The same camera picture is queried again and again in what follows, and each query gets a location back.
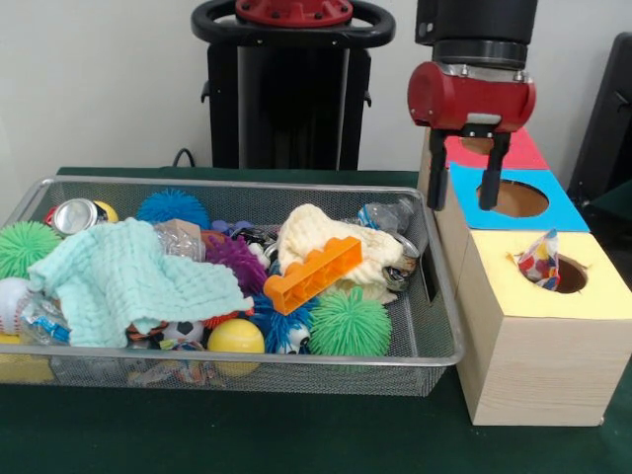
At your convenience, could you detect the blue spiky rubber ball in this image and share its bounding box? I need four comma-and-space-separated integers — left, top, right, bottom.
136, 188, 212, 231

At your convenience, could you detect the crushed silver drink can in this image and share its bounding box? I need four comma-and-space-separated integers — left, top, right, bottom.
51, 197, 113, 237

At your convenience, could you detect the mint green cloth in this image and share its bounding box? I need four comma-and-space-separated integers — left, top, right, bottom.
28, 216, 256, 350

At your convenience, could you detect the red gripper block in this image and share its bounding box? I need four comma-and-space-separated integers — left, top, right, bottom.
407, 61, 538, 211

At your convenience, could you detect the wooden box with three holes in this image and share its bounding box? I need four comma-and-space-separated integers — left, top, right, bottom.
417, 125, 632, 427

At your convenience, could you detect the black cable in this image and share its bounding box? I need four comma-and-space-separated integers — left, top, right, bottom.
171, 146, 198, 169

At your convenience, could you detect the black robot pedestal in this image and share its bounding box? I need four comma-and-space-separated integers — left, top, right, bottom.
190, 0, 396, 172

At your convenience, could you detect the white cloth with coloured shapes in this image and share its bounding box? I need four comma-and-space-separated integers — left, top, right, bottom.
516, 228, 562, 291

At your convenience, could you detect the cream knitted cloth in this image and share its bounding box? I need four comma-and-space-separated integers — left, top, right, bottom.
276, 202, 421, 305

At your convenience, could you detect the green spiky rubber ball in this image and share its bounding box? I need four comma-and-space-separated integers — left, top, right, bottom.
0, 220, 63, 280
308, 286, 393, 359

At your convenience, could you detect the dark green table cloth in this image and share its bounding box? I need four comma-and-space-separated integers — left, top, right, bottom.
0, 166, 632, 474
590, 180, 632, 216

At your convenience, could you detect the orange plastic block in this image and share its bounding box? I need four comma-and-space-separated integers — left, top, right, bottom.
262, 234, 363, 316

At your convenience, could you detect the blue furry toy with eyes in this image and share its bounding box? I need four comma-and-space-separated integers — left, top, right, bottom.
249, 293, 320, 356

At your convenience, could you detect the purple spiky rubber ball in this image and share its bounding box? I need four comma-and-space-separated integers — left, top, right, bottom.
204, 235, 271, 297

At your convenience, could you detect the shallow mesh bin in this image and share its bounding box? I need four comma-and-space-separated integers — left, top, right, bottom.
0, 175, 465, 399

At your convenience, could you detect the smooth yellow ball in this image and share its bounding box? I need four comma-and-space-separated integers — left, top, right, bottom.
206, 318, 267, 356

